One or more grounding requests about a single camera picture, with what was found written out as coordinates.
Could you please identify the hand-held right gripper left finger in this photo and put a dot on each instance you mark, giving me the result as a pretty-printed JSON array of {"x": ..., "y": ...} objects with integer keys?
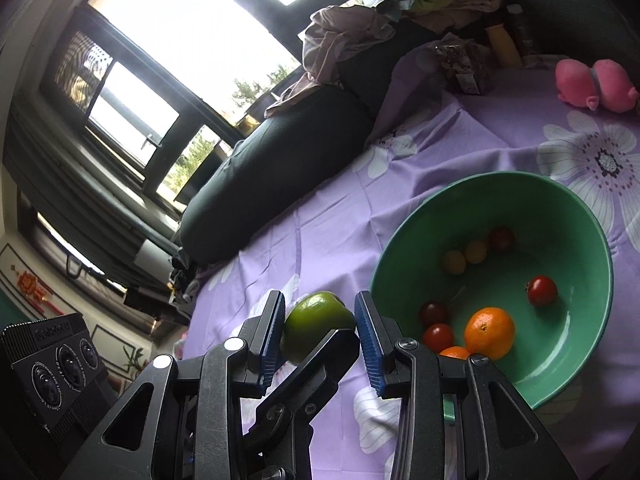
[{"x": 272, "y": 340}]

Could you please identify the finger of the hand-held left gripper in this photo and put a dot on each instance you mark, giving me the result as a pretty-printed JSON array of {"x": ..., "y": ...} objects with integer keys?
[{"x": 325, "y": 365}]

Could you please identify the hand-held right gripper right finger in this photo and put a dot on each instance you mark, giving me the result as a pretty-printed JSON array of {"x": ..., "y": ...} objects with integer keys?
[{"x": 367, "y": 345}]

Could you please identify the green lime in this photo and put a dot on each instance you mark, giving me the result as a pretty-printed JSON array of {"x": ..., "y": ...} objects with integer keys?
[{"x": 315, "y": 312}]

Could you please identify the orange mandarin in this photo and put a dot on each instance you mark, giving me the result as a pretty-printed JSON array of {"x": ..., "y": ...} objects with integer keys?
[
  {"x": 489, "y": 332},
  {"x": 455, "y": 353}
]

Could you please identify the small yellow fruit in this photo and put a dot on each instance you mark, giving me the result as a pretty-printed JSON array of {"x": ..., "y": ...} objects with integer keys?
[
  {"x": 475, "y": 251},
  {"x": 454, "y": 261}
]

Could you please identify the red cherry tomato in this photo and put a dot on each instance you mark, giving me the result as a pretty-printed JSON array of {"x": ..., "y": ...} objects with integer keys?
[
  {"x": 501, "y": 238},
  {"x": 439, "y": 337},
  {"x": 434, "y": 312},
  {"x": 542, "y": 290}
]

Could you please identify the green bowl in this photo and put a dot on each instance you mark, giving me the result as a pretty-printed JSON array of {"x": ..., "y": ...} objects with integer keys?
[{"x": 565, "y": 240}]

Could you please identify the potted plant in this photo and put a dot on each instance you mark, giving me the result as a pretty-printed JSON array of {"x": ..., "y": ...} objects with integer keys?
[{"x": 136, "y": 360}]

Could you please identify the dark cloth bundle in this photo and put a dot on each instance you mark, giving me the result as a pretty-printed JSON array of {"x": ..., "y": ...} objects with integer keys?
[{"x": 182, "y": 275}]

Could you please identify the purple floral bed sheet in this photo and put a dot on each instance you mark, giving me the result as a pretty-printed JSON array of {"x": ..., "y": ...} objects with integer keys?
[{"x": 325, "y": 240}]

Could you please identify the long dark bolster pillow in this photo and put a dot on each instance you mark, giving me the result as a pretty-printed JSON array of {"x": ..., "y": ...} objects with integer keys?
[{"x": 280, "y": 175}]

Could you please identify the dark curtain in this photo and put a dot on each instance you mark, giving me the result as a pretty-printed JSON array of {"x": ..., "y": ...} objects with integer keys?
[{"x": 75, "y": 200}]

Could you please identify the small jar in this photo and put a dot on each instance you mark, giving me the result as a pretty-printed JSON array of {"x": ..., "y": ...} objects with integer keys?
[{"x": 248, "y": 123}]

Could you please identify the clear snack bag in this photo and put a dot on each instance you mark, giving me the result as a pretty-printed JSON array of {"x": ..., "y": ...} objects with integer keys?
[{"x": 462, "y": 65}]

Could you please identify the pinkish grey cloth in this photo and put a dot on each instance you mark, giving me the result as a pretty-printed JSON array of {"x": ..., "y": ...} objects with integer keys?
[{"x": 335, "y": 45}]

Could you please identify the dark framed window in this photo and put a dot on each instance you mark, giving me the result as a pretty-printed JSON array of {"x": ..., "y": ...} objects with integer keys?
[{"x": 200, "y": 35}]

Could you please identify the yellow bottle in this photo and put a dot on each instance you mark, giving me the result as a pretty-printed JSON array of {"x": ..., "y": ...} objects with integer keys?
[{"x": 505, "y": 47}]

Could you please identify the pink plush toy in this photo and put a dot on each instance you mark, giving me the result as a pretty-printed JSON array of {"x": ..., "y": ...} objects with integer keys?
[{"x": 595, "y": 82}]

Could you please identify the dark bottle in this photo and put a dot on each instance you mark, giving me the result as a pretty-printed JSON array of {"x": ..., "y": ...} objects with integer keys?
[{"x": 521, "y": 30}]

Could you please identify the dark green cushion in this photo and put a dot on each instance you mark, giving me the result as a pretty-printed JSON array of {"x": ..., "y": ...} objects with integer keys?
[{"x": 560, "y": 5}]

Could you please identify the red wall decoration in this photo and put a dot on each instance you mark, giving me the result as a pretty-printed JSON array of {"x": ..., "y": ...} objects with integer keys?
[{"x": 35, "y": 287}]

